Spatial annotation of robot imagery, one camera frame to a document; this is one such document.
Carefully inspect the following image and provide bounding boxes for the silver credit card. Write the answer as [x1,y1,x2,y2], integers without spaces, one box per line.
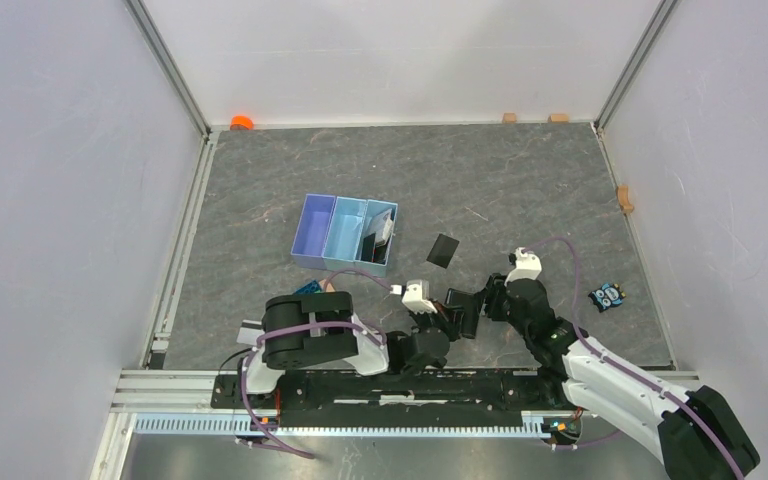
[236,320,264,346]

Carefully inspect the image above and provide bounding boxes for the aluminium frame rail left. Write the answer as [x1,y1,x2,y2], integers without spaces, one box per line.
[90,1,219,479]

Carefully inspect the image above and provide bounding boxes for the wooden block back right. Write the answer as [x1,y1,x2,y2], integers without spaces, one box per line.
[548,113,570,123]

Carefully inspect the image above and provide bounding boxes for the blue owl toy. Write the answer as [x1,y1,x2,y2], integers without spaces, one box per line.
[588,283,627,313]

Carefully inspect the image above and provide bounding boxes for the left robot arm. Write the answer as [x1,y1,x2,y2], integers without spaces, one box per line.
[235,282,478,408]

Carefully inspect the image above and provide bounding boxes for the orange round object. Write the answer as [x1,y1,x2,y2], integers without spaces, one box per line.
[229,115,254,130]

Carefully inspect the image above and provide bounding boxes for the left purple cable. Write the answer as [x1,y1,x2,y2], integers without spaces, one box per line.
[239,268,405,460]

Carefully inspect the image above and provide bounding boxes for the black card holder wallet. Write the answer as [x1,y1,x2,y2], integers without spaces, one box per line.
[445,288,484,339]

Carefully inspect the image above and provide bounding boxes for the purple plastic bin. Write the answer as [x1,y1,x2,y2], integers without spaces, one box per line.
[291,194,337,270]

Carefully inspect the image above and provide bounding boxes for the wooden arch block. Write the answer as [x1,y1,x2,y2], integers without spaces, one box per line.
[616,185,635,215]

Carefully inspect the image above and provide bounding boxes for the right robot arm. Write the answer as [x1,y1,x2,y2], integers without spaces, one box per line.
[479,273,761,479]

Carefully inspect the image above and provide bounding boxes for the light blue bin with cards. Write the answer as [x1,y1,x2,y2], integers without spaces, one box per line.
[355,199,398,277]

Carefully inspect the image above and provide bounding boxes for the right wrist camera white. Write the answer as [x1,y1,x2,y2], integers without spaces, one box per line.
[505,248,542,284]

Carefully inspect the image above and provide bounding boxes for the blue toy brick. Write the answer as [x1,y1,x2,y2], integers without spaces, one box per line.
[294,280,323,295]

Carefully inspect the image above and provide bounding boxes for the light blue middle bin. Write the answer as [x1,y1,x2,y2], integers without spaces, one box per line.
[323,196,367,271]

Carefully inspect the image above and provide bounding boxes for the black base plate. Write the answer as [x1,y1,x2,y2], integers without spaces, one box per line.
[210,368,584,428]

